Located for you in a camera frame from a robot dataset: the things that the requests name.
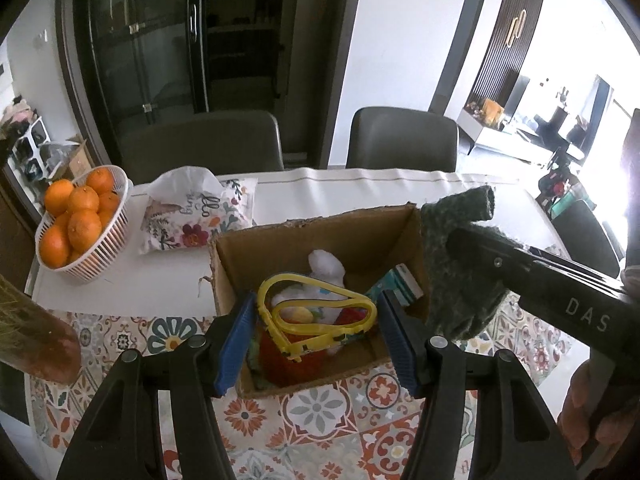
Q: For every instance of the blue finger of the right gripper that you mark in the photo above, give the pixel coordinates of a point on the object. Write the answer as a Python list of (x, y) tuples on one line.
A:
[(530, 271)]

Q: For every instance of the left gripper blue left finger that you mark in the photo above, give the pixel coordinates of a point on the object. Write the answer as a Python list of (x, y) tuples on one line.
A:
[(233, 334)]

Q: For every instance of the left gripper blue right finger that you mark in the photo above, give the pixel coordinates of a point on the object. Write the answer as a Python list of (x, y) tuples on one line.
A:
[(404, 337)]

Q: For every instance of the dark green knitted cloth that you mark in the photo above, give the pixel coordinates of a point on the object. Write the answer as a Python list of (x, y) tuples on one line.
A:
[(462, 301)]

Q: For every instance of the teal tissue pack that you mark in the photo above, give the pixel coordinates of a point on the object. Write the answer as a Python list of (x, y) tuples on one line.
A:
[(401, 283)]

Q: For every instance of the yellow plastic headband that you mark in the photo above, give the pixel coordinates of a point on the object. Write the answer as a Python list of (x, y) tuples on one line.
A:
[(320, 317)]

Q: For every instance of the person right hand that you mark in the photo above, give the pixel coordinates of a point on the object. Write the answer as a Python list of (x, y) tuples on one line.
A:
[(610, 427)]

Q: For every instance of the dark chair right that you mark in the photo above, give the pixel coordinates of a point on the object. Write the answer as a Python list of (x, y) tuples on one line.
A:
[(585, 239)]

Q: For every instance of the dark chair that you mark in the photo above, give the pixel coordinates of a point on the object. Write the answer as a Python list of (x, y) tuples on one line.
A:
[(227, 142), (384, 137), (585, 239)]

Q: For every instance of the patterned table runner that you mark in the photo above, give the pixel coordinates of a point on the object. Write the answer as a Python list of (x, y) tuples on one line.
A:
[(358, 427)]

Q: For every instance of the brown cardboard box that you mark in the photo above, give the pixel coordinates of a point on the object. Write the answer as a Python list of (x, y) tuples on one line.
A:
[(352, 250)]

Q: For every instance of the white tv console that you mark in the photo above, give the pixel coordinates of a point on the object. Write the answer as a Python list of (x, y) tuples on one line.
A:
[(511, 144)]

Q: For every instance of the floral tissue pouch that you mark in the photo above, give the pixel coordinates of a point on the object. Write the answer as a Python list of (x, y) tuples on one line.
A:
[(189, 206)]

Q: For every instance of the dark chair middle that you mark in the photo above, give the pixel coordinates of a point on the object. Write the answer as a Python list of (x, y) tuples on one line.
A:
[(384, 137)]

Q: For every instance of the white basket of oranges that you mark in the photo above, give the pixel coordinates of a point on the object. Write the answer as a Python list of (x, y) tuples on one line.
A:
[(85, 223)]

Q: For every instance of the glass vase with dried flowers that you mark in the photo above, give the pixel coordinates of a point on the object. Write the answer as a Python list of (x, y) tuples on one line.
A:
[(35, 341)]

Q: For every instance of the dark chair left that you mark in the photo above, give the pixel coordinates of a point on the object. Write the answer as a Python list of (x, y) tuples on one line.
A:
[(227, 142)]

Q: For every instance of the black glass cabinet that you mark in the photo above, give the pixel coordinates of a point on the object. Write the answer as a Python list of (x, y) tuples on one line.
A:
[(131, 64)]

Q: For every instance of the dark slatted wall panel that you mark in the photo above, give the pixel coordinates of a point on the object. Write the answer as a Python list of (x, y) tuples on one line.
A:
[(506, 52)]

